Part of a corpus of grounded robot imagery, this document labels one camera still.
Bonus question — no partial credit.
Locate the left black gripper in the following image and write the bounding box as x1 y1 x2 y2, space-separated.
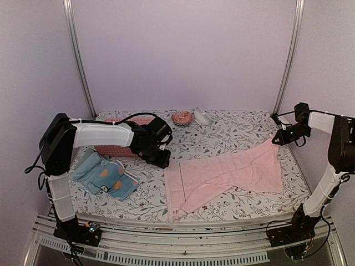
139 142 171 169

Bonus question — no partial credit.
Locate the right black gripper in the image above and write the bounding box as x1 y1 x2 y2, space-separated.
273 123 312 146

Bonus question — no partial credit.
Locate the pink plastic basket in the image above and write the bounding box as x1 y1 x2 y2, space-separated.
94 116 153 157

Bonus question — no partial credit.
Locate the pink terry towel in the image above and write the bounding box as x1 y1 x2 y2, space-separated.
164 140 283 222

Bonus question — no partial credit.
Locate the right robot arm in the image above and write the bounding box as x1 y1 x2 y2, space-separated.
271 103 354 242

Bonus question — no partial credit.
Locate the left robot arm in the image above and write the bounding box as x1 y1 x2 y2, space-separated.
39 113 173 241

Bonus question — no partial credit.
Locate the red patterned bowl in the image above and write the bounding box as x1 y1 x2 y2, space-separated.
171 111 194 127

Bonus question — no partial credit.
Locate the blue patterned towel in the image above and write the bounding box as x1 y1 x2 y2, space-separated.
71 151 140 201

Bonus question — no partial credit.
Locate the white tipped bowl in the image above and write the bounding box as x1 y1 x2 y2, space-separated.
194 106 212 126

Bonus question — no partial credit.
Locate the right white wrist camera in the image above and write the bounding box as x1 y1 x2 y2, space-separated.
275 115 292 130

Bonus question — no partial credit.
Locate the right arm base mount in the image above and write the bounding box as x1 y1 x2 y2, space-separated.
266 206 321 247

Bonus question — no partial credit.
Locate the front aluminium rail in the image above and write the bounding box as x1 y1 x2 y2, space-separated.
24 214 348 265

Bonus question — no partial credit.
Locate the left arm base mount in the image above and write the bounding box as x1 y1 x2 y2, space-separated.
53 216 102 247

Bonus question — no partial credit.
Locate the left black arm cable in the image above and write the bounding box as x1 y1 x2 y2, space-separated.
24 111 167 175

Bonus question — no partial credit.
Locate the right aluminium frame post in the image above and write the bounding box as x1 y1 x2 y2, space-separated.
272 0 305 113

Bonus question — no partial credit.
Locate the aluminium frame post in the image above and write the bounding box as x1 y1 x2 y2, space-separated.
63 0 97 118
272 0 305 113

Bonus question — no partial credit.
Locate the left aluminium frame post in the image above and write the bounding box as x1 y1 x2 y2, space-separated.
63 0 97 118

